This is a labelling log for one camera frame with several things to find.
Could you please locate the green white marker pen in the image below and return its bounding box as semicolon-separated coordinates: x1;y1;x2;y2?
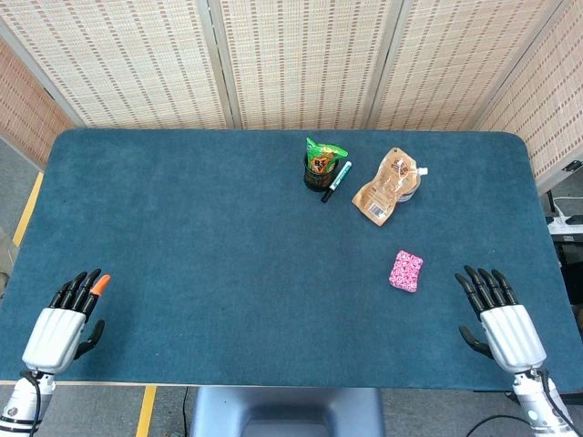
320;160;353;205

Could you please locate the brown spout pouch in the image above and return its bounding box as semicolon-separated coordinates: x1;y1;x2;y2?
351;146;430;227

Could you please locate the yellow floor tape strip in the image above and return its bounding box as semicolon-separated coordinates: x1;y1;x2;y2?
135;385;158;437
12;171;45;249

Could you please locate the pink patterned packet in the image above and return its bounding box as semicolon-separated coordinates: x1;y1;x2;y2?
388;249;424;293

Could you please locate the black mesh pen holder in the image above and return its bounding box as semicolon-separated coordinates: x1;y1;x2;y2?
302;153;339;192

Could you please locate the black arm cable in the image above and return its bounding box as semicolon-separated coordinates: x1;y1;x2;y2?
18;370;45;432
535;368;582;436

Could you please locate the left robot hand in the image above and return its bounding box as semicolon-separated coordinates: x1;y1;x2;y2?
21;268;112;375

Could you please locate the blue felt table cloth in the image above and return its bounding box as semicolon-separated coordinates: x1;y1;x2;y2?
0;128;583;395

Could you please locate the woven folding screen panel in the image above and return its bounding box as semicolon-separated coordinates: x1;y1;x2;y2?
367;0;573;133
0;36;75;170
0;0;231;131
208;0;404;131
476;0;583;195

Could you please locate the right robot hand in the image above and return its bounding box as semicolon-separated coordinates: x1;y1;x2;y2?
454;265;547;377

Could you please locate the black floor cable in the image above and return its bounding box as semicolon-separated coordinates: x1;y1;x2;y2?
467;412;521;437

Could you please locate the green snack bag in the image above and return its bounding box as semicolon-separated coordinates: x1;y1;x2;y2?
304;136;350;177

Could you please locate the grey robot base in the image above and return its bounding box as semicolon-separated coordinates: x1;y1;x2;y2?
188;386;386;437

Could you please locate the black equipment box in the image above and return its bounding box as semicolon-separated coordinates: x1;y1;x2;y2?
552;233;583;305

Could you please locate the white power strip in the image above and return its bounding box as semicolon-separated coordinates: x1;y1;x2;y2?
545;213;583;236

